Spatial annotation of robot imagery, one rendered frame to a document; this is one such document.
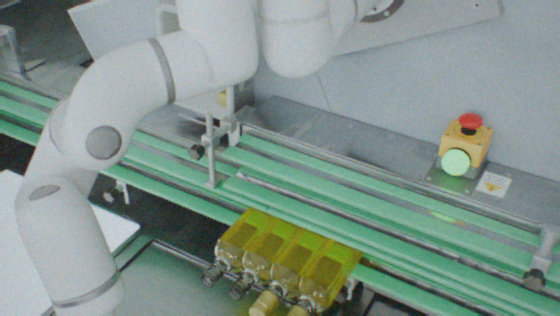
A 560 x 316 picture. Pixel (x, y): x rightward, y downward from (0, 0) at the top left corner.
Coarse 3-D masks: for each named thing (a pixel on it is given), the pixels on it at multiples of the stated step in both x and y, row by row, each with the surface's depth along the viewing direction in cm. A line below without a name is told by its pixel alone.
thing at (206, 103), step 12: (156, 12) 127; (168, 12) 129; (156, 24) 129; (168, 24) 131; (204, 96) 139; (216, 96) 139; (228, 96) 129; (192, 108) 137; (204, 108) 135; (216, 108) 135; (228, 108) 131
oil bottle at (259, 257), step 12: (276, 228) 120; (288, 228) 120; (300, 228) 121; (264, 240) 117; (276, 240) 117; (288, 240) 118; (252, 252) 115; (264, 252) 115; (276, 252) 115; (252, 264) 113; (264, 264) 113; (264, 276) 113
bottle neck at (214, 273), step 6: (216, 264) 114; (222, 264) 115; (210, 270) 113; (216, 270) 113; (222, 270) 114; (204, 276) 113; (210, 276) 112; (216, 276) 113; (204, 282) 114; (210, 282) 114; (216, 282) 113
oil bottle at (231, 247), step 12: (240, 216) 123; (252, 216) 123; (264, 216) 123; (240, 228) 120; (252, 228) 120; (264, 228) 121; (228, 240) 117; (240, 240) 117; (252, 240) 118; (216, 252) 116; (228, 252) 115; (240, 252) 115; (228, 264) 115; (240, 264) 117
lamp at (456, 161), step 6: (450, 150) 110; (456, 150) 110; (462, 150) 110; (444, 156) 110; (450, 156) 109; (456, 156) 109; (462, 156) 109; (468, 156) 110; (444, 162) 110; (450, 162) 109; (456, 162) 109; (462, 162) 109; (468, 162) 109; (444, 168) 111; (450, 168) 110; (456, 168) 109; (462, 168) 109; (456, 174) 110
